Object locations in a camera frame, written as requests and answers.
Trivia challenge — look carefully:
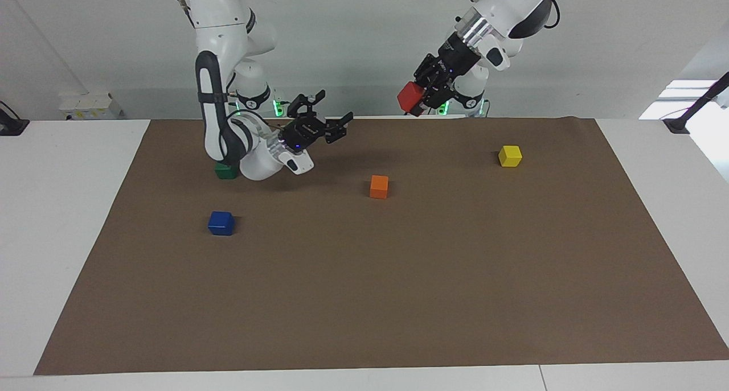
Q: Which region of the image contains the white box with label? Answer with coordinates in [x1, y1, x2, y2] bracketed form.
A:
[58, 92, 124, 121]

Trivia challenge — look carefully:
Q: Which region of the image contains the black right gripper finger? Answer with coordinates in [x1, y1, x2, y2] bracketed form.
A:
[323, 112, 354, 146]
[287, 89, 327, 120]

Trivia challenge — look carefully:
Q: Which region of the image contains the blue wooden block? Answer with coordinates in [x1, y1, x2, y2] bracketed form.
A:
[207, 211, 236, 236]

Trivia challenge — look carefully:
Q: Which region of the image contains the brown paper table mat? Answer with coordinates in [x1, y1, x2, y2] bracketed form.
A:
[33, 117, 729, 376]

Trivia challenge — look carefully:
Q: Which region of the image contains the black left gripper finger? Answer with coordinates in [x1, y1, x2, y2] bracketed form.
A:
[411, 89, 451, 118]
[413, 53, 440, 88]

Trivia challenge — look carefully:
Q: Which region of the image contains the red wooden block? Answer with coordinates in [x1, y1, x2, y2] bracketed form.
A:
[397, 81, 425, 112]

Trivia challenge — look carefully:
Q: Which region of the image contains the yellow wooden block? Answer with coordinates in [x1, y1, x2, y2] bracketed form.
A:
[498, 145, 523, 168]

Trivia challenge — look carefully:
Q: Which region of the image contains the black clamp mount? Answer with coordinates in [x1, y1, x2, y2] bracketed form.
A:
[0, 101, 30, 137]

